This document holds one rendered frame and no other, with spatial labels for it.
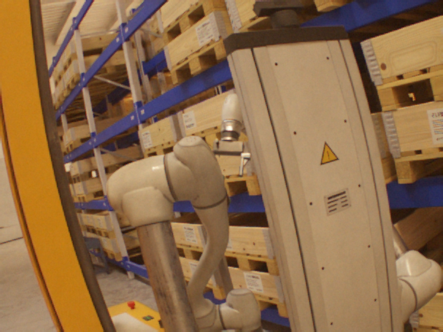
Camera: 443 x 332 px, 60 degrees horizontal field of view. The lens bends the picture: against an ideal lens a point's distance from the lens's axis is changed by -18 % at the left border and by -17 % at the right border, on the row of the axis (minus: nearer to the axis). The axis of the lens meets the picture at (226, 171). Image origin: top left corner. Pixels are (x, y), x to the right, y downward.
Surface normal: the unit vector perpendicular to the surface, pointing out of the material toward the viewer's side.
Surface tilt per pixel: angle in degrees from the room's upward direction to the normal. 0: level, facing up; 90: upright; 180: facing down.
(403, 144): 90
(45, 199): 90
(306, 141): 90
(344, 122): 90
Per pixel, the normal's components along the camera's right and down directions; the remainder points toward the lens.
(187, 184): 0.19, 0.40
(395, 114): -0.83, 0.24
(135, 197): -0.11, 0.01
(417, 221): 0.52, -0.07
